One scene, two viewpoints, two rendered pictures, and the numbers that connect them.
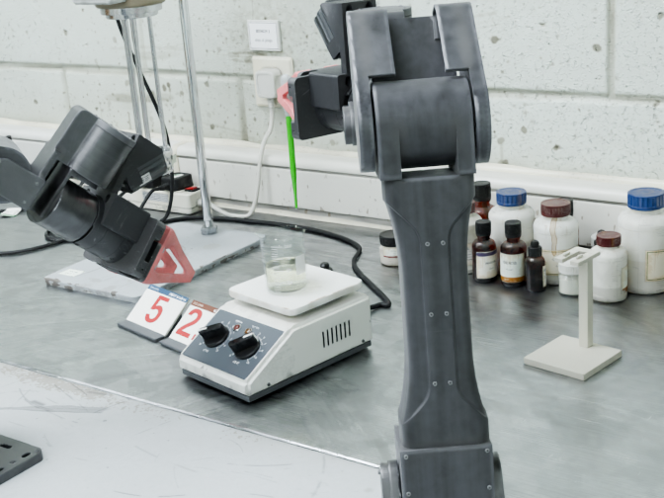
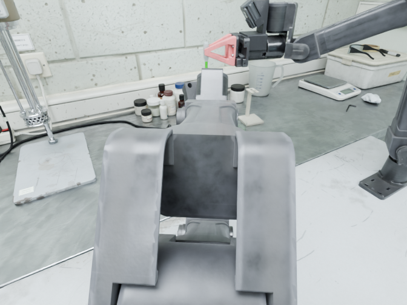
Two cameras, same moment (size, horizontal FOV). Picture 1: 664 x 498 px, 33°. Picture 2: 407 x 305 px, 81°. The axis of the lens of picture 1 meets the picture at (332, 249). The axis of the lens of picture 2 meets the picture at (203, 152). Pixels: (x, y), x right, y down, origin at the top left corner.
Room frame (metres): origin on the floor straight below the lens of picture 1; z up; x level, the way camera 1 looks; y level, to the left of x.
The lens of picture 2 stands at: (0.98, 0.62, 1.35)
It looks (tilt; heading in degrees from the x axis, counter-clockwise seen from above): 35 degrees down; 295
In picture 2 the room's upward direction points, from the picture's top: straight up
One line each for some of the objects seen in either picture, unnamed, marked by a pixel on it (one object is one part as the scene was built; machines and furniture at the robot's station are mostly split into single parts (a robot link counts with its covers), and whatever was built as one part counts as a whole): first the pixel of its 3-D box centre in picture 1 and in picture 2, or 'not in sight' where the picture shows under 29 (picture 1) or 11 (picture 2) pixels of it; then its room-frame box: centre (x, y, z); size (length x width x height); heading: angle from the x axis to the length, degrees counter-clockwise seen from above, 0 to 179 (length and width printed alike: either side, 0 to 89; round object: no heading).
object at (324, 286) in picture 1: (294, 288); not in sight; (1.26, 0.05, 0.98); 0.12 x 0.12 x 0.01; 42
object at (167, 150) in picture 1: (141, 90); (18, 77); (1.66, 0.26, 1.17); 0.07 x 0.07 x 0.25
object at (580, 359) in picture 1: (572, 307); (252, 106); (1.18, -0.27, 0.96); 0.08 x 0.08 x 0.13; 44
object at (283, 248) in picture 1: (282, 259); not in sight; (1.25, 0.06, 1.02); 0.06 x 0.05 x 0.08; 79
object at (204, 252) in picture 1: (158, 258); (55, 161); (1.65, 0.27, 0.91); 0.30 x 0.20 x 0.01; 143
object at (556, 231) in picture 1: (555, 240); not in sight; (1.44, -0.30, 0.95); 0.06 x 0.06 x 0.11
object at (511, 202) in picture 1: (512, 230); (180, 96); (1.49, -0.25, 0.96); 0.06 x 0.06 x 0.11
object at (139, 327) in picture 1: (153, 311); not in sight; (1.38, 0.24, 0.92); 0.09 x 0.06 x 0.04; 41
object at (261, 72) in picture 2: not in sight; (263, 78); (1.21, -0.59, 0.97); 0.18 x 0.13 x 0.15; 19
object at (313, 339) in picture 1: (283, 328); not in sight; (1.24, 0.07, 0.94); 0.22 x 0.13 x 0.08; 132
